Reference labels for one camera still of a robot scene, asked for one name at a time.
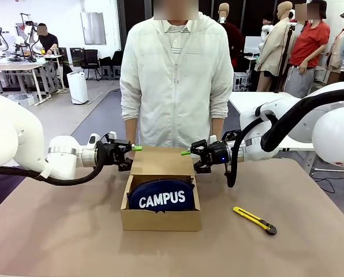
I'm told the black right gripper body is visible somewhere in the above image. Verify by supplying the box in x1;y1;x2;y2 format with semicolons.
208;141;229;166

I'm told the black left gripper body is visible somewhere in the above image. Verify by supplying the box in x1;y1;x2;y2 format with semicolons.
98;141;118;167

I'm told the navy zipper pouch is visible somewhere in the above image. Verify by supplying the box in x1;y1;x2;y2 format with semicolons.
126;178;196;214

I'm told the person's right forearm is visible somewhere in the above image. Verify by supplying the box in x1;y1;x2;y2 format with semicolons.
125;119;139;145

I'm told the person's left forearm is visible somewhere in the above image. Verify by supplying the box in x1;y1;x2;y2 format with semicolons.
210;117;225;137

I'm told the brown cardboard box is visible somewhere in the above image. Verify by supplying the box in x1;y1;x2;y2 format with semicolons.
120;145;202;232

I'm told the person in white jacket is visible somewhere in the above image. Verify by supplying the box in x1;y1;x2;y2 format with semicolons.
119;11;234;149

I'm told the yellow utility knife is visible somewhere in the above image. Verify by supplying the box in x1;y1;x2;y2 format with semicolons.
233;206;278;236

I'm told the white air purifier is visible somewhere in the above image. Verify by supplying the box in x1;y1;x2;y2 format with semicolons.
66;72;89;105

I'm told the clear storage bin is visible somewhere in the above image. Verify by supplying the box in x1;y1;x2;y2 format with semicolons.
9;93;36;108

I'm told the mannequin in dark red top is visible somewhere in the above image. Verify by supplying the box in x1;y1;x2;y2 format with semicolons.
218;2;245;72

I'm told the mannequin in beige jacket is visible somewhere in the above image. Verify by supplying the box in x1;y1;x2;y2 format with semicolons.
254;1;296;93

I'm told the wooden workbench table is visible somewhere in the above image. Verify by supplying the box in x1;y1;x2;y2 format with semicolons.
0;62;47;106

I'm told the man in black shirt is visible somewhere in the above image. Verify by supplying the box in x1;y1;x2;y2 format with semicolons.
36;23;59;56

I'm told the figure in red shirt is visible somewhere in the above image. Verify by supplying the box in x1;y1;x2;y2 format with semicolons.
286;0;331;99

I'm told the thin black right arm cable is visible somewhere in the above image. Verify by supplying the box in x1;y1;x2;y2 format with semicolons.
224;114;278;188

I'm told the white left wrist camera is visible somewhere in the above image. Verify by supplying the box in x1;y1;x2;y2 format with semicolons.
87;130;117;147

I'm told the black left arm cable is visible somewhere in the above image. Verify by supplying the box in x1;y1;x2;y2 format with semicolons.
0;143;107;186

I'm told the thick black right arm hose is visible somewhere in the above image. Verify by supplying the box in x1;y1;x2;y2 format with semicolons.
260;88;344;153

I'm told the black floor cable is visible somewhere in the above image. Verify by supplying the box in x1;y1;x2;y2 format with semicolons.
313;175;336;193

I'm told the grey wall panel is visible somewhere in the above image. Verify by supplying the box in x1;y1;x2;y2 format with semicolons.
80;12;107;46

